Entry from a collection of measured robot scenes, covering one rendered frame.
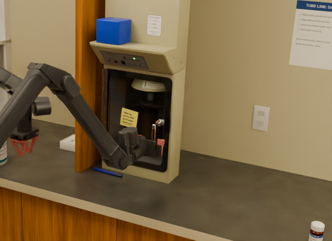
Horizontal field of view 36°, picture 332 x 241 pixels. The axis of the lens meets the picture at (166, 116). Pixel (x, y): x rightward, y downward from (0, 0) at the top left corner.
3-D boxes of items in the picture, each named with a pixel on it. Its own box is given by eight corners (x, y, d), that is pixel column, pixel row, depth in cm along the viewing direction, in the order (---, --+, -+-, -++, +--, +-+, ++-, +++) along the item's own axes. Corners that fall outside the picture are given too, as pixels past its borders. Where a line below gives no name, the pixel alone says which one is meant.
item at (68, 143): (73, 141, 255) (73, 133, 254) (101, 147, 250) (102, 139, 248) (59, 148, 245) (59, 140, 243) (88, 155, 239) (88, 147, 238)
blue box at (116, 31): (108, 39, 207) (109, 16, 204) (131, 42, 203) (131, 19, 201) (96, 42, 198) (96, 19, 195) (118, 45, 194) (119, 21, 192)
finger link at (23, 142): (36, 154, 198) (35, 131, 195) (24, 160, 192) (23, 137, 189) (21, 151, 200) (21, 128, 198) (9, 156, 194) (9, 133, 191)
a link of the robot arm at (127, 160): (105, 164, 186) (121, 169, 180) (101, 134, 183) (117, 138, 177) (129, 154, 194) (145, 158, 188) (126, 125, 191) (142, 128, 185)
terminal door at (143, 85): (103, 158, 223) (104, 67, 212) (167, 173, 212) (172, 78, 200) (102, 158, 223) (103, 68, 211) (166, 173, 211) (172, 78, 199)
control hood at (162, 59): (103, 62, 212) (103, 38, 209) (175, 73, 200) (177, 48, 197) (88, 67, 202) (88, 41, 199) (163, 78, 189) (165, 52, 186)
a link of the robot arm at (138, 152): (121, 164, 188) (135, 165, 185) (119, 146, 186) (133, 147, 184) (130, 157, 194) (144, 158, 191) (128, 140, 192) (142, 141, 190)
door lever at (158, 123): (160, 142, 209) (154, 141, 210) (162, 120, 206) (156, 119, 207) (155, 146, 204) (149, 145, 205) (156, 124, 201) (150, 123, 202)
